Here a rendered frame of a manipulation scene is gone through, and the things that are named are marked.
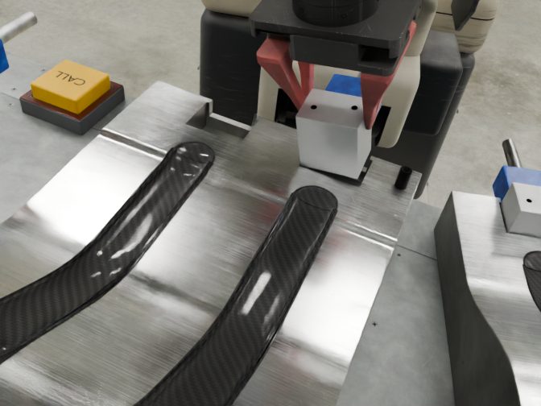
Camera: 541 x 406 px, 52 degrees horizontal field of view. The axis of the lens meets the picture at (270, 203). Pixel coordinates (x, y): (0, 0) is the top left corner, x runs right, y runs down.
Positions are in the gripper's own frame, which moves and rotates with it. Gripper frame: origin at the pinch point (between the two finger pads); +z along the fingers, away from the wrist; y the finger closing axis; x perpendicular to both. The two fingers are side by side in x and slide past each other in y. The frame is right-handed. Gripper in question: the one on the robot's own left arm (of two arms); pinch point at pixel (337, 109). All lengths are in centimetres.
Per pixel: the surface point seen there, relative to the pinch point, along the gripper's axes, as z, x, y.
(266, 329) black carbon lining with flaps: 3.7, -17.7, 1.3
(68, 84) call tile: 5.7, 2.3, -31.5
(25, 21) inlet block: -5.0, -2.1, -27.6
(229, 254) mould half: 3.1, -13.6, -3.4
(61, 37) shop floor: 87, 109, -157
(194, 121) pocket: 3.5, -1.1, -13.3
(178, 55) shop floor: 96, 122, -112
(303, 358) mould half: 3.5, -18.8, 4.3
